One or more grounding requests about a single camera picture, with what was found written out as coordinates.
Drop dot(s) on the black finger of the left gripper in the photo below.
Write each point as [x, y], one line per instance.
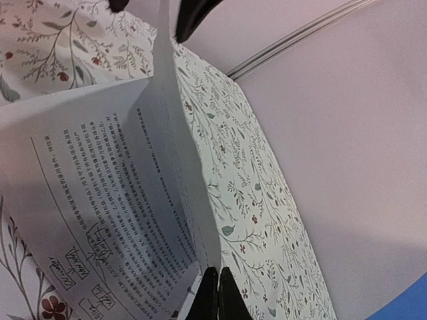
[190, 15]

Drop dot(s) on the right gripper slim left finger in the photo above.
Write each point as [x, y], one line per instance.
[205, 303]

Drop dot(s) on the right gripper black triangular right finger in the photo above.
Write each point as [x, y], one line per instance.
[231, 305]

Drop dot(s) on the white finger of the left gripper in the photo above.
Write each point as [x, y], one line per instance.
[117, 6]

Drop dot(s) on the hand drawn sketch paper sheet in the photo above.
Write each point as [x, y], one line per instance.
[180, 150]

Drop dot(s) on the printed paper sheet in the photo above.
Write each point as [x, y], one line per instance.
[90, 194]

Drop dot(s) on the blue folder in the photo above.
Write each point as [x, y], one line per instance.
[409, 304]

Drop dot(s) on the floral patterned table mat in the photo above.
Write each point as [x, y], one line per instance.
[49, 47]

